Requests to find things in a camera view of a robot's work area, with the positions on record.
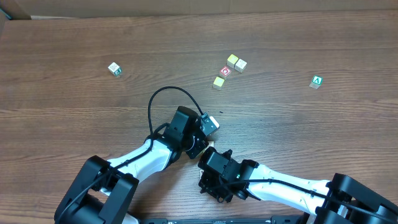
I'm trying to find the yellow top wooden block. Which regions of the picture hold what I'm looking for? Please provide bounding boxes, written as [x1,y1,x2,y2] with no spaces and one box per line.
[226,54,239,68]

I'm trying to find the red top wooden block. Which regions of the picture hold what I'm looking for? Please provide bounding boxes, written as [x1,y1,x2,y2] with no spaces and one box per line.
[219,66,231,80]

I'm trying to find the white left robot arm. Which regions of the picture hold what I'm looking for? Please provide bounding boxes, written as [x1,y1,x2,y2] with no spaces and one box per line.
[54,106,220,223]

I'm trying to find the green A wooden block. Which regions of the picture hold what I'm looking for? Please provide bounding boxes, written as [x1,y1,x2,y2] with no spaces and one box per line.
[309,75,323,89]

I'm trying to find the plain cream wooden block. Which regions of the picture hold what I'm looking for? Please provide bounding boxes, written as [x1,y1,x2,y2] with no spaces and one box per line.
[234,58,247,73]

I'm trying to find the green letter wooden block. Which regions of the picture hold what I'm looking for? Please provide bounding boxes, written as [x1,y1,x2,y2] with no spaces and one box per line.
[108,62,122,77]

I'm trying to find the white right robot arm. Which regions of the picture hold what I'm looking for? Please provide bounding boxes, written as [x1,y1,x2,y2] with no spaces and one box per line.
[198,147,397,223]

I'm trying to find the cream E wooden block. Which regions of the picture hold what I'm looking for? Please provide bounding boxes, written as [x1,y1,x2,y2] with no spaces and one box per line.
[201,141,215,154]

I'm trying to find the pale yellow wooden block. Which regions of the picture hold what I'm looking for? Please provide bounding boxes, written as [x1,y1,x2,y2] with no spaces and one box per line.
[213,77,225,90]

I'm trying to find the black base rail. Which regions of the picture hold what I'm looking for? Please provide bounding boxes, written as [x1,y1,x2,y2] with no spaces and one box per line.
[139,215,306,224]

